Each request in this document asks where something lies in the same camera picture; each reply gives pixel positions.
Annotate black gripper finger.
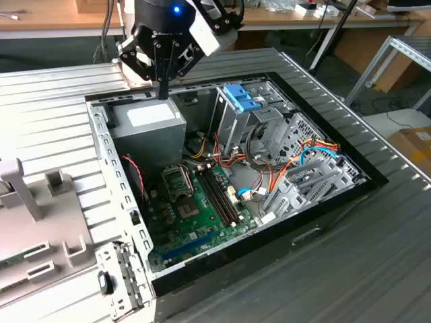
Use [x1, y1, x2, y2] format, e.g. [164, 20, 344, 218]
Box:
[117, 34, 164, 101]
[164, 36, 205, 101]

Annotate long blue data wire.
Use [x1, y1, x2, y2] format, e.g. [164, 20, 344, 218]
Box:
[299, 147, 347, 168]

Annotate orange yellow red power wire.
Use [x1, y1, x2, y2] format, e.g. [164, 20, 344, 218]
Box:
[267, 138, 340, 198]

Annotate grey metal disk bay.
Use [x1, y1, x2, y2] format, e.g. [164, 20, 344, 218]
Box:
[262, 157, 368, 223]

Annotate small brown cardboard box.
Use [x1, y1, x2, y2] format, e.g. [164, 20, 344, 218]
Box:
[74, 0, 119, 15]

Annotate blue plastic drive latch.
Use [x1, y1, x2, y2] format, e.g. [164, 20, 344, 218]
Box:
[222, 83, 264, 114]

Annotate long wooden desk white legs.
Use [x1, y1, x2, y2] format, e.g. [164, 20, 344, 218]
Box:
[235, 0, 427, 71]

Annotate grey metal drive cage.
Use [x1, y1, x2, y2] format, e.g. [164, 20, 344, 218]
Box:
[207, 79, 297, 159]

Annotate grey power supply unit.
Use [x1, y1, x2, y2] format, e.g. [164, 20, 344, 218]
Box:
[109, 100, 188, 169]

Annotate wooden desk with box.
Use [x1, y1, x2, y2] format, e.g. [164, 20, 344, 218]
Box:
[0, 0, 126, 40]

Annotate clear bags of parts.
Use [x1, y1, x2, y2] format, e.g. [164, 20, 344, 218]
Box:
[247, 0, 297, 13]

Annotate metal socket cover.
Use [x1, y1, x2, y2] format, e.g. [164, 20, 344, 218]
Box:
[162, 166, 195, 201]

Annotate black case fan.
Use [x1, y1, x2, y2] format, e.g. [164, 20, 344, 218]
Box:
[120, 153, 149, 207]

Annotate white box red button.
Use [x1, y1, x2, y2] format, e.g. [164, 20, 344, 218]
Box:
[295, 2, 319, 17]

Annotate black RAM slot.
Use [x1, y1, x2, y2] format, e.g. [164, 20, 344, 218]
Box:
[205, 167, 244, 223]
[197, 170, 236, 229]

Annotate white flat box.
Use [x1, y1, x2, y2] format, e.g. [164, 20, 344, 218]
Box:
[313, 5, 341, 20]

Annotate CPU socket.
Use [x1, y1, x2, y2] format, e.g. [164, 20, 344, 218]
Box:
[174, 196, 201, 221]

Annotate black tripod leg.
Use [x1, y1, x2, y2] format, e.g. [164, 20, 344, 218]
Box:
[308, 0, 360, 73]

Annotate green motherboard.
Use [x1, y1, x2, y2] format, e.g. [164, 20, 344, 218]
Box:
[144, 161, 260, 273]

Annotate grey parts rack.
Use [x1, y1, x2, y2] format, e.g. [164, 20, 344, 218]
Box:
[0, 156, 98, 293]

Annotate blue expansion slot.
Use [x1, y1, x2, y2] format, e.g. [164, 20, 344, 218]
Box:
[160, 230, 217, 262]

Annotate large brown cardboard box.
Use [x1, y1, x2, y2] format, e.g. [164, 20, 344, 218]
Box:
[335, 28, 422, 94]

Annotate open black PC case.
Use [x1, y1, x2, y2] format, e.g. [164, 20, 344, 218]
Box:
[84, 70, 391, 323]

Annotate white flat panel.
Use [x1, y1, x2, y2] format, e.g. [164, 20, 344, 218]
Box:
[363, 108, 431, 139]

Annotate black monitor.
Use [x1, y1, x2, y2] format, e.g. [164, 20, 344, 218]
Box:
[386, 0, 431, 15]

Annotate small black blue knob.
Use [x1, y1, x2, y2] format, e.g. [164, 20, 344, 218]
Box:
[96, 271, 114, 297]

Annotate green circuit board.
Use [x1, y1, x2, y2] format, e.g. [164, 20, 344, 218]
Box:
[0, 244, 46, 270]

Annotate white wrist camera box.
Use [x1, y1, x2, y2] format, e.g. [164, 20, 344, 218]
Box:
[188, 13, 222, 57]

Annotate square brown base plate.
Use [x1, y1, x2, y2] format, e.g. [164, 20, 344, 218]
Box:
[114, 57, 181, 91]

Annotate orange yellow wire bundle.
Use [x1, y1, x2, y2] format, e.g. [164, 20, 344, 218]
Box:
[183, 131, 270, 176]

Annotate red black twisted wire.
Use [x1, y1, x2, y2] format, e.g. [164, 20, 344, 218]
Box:
[121, 154, 147, 206]

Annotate perforated grey metal bracket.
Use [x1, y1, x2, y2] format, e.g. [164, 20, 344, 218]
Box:
[267, 112, 337, 166]

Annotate short blue wire white plug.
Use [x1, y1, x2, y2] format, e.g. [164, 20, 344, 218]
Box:
[236, 189, 257, 203]

